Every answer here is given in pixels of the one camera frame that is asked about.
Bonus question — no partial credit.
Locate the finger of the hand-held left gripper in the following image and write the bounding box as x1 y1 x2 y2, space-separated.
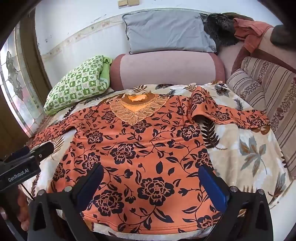
29 141 55 161

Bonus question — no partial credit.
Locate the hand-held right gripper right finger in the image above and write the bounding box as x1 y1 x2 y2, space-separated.
198 165 274 241

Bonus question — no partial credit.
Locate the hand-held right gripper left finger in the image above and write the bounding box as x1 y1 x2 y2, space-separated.
28 163 104 241

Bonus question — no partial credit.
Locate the orange floral shirt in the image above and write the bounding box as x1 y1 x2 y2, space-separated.
30 87 271 234

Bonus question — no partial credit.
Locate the person's left hand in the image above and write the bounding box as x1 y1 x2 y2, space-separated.
17 191 32 231

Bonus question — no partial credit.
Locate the leaf printed blanket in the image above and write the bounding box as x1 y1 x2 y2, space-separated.
21 80 293 237

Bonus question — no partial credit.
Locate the green checked pillow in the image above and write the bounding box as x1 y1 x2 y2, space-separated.
43 55 113 116

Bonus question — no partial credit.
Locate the patterned glass window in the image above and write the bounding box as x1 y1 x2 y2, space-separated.
0 23 44 137

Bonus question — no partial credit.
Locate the striped sofa cushion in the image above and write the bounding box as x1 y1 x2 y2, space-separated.
226 68 266 112

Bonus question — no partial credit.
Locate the striped sofa backrest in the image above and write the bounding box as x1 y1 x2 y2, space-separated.
240 56 296 167

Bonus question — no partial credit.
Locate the pink sofa bolster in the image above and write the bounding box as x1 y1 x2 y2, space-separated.
109 50 226 91

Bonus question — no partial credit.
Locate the rust orange cloth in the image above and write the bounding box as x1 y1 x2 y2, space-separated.
232 17 274 54

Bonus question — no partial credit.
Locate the black furry garment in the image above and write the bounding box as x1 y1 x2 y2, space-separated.
201 13 241 50

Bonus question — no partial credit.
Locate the grey pillow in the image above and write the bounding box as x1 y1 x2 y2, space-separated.
122 10 218 55

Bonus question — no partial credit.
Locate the dark brown cloth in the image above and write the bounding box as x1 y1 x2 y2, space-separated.
270 22 290 46

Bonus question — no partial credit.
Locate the wooden window frame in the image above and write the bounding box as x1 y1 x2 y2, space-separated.
20 14 53 93

